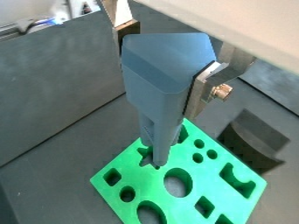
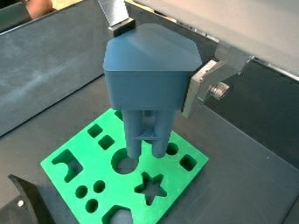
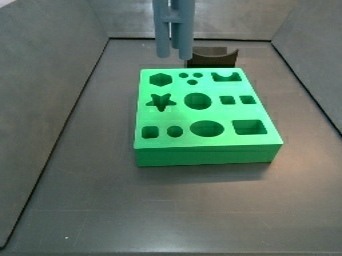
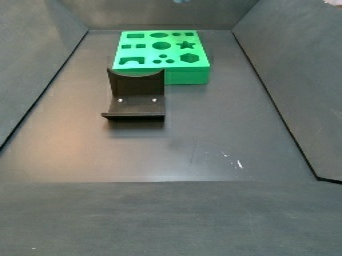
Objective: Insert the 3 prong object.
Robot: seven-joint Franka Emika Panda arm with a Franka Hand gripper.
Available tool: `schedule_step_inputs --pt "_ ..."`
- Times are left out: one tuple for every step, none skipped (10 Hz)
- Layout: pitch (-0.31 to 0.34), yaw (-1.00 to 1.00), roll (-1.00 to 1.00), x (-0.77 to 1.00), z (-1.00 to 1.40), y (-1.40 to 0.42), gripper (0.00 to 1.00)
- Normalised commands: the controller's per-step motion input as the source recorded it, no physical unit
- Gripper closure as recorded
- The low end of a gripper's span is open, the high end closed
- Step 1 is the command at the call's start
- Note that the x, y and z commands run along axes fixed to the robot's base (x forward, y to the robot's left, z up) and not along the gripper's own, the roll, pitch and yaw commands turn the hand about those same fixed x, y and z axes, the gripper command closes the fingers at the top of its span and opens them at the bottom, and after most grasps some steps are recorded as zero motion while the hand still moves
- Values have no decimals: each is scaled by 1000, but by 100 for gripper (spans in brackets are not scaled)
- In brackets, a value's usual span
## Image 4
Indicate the black curved holder bracket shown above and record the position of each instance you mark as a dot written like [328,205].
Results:
[137,96]

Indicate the green shape sorter block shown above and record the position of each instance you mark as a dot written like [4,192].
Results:
[171,50]

